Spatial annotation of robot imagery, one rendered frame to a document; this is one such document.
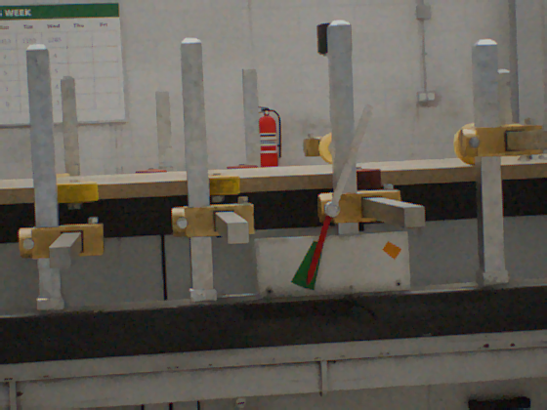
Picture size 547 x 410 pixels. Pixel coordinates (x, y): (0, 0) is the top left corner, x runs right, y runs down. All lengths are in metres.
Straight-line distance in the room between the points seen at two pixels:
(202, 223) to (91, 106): 7.18
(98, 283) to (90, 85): 6.97
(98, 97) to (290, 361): 7.18
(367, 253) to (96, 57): 7.24
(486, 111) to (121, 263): 0.71
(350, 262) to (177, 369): 0.34
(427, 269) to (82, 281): 0.65
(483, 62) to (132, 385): 0.81
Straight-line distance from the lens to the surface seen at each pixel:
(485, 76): 2.00
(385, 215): 1.77
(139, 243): 2.13
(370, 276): 1.95
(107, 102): 9.06
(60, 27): 9.11
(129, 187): 2.08
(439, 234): 2.20
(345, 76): 1.94
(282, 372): 1.99
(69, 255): 1.63
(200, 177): 1.91
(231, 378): 1.98
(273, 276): 1.93
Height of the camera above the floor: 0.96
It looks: 3 degrees down
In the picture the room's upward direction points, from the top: 3 degrees counter-clockwise
